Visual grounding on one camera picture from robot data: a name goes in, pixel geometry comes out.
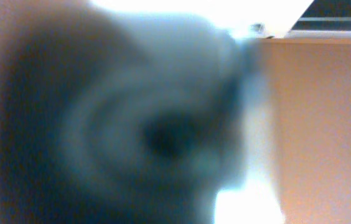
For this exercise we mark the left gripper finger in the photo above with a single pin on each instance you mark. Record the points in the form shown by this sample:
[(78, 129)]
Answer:
[(118, 118)]

